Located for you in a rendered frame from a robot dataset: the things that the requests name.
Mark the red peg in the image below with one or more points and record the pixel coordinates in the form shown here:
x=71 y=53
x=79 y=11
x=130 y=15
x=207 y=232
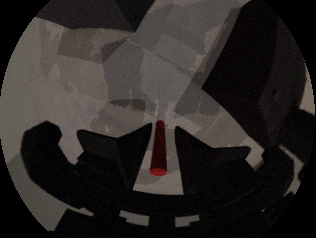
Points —
x=159 y=160

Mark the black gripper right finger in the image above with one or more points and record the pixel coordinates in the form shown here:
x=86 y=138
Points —
x=197 y=160

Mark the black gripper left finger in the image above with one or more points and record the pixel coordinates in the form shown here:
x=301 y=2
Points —
x=127 y=150

